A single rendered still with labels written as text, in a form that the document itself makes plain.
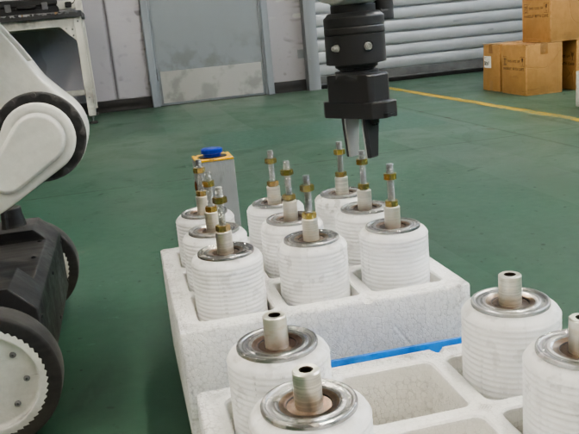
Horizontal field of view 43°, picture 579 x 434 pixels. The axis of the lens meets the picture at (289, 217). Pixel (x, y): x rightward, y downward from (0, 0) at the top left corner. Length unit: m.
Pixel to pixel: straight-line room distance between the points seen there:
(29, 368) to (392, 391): 0.53
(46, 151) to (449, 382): 0.72
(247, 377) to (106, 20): 5.49
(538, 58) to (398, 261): 3.75
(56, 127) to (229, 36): 4.97
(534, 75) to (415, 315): 3.76
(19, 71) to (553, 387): 0.91
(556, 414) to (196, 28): 5.59
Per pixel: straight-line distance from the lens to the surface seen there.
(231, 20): 6.11
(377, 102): 1.07
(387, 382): 0.80
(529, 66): 4.67
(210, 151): 1.35
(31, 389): 1.11
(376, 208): 1.12
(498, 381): 0.75
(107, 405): 1.19
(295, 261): 0.97
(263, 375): 0.65
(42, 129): 1.19
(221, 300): 0.95
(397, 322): 0.99
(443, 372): 0.78
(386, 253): 1.00
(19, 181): 1.21
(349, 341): 0.98
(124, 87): 6.06
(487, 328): 0.73
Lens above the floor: 0.53
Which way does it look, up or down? 15 degrees down
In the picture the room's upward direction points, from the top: 5 degrees counter-clockwise
